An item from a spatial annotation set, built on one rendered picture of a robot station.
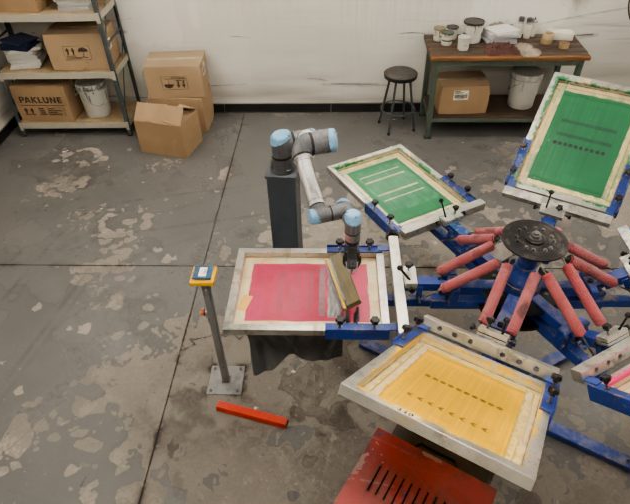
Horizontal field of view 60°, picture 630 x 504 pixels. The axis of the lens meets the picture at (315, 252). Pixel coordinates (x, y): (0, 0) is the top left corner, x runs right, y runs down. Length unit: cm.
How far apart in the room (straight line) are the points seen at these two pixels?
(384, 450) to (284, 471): 128
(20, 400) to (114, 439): 73
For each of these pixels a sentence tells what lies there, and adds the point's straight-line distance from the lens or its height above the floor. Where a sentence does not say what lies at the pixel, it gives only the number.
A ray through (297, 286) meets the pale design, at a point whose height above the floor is 95.
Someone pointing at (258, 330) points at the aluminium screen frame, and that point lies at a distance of 260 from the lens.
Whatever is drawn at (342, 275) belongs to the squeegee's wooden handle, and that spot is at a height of 105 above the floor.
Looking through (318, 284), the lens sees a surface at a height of 95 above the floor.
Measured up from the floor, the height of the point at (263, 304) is 95.
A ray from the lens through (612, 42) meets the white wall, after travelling 678.
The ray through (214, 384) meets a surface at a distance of 366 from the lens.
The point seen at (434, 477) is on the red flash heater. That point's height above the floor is 110.
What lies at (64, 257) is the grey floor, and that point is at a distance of 491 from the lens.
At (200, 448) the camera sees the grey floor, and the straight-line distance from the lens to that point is 345.
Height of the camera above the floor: 295
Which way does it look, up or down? 42 degrees down
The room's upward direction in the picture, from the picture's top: 2 degrees counter-clockwise
